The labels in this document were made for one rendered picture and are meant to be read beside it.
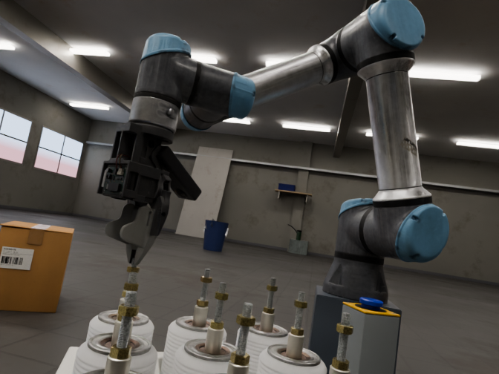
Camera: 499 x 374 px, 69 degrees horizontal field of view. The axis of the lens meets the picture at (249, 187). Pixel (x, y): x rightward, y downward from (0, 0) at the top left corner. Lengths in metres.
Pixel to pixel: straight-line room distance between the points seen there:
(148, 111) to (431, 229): 0.57
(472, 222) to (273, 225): 5.45
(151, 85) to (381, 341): 0.55
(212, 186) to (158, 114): 10.40
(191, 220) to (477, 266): 7.89
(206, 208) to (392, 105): 10.09
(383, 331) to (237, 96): 0.46
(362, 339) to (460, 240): 10.94
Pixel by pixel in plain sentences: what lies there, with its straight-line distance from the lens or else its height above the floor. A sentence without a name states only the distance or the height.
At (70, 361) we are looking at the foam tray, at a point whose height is 0.18.
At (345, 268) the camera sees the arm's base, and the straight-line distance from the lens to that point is 0.89.
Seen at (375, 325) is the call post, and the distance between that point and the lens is 0.68.
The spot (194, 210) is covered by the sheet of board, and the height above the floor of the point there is 0.75.
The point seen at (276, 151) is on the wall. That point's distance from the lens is 11.27.
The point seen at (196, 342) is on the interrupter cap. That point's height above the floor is 0.25.
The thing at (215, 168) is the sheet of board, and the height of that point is 2.11.
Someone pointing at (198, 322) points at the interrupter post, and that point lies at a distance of 0.63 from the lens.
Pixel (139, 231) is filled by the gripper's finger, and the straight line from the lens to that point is 0.58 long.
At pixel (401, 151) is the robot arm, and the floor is 0.62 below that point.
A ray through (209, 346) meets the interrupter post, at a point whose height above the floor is 0.26.
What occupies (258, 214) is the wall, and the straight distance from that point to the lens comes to 11.04.
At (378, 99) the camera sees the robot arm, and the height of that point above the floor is 0.72.
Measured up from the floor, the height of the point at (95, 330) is 0.24.
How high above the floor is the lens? 0.42
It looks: 7 degrees up
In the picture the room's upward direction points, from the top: 9 degrees clockwise
